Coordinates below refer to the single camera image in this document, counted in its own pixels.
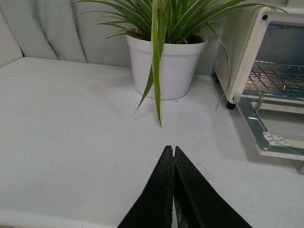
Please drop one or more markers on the metal oven wire rack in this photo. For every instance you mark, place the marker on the metal oven wire rack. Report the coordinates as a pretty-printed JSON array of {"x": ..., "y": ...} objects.
[{"x": 276, "y": 80}]

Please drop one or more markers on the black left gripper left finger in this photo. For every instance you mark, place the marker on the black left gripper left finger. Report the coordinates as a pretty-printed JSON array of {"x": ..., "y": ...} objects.
[{"x": 153, "y": 208}]

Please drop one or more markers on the green striped spider plant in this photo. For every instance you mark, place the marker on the green striped spider plant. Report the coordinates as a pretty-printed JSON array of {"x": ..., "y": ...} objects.
[{"x": 163, "y": 23}]

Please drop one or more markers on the glass oven door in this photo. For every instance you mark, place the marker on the glass oven door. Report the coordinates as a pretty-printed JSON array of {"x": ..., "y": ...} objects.
[{"x": 277, "y": 125}]

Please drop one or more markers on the white plastic flower pot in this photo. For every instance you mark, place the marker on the white plastic flower pot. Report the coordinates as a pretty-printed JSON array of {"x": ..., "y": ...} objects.
[{"x": 177, "y": 67}]

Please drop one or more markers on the white Toshiba toaster oven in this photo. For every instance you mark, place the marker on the white Toshiba toaster oven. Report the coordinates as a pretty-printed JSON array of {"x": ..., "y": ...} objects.
[{"x": 257, "y": 34}]

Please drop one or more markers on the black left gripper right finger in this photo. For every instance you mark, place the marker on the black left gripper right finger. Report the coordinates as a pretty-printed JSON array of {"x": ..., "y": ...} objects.
[{"x": 197, "y": 204}]

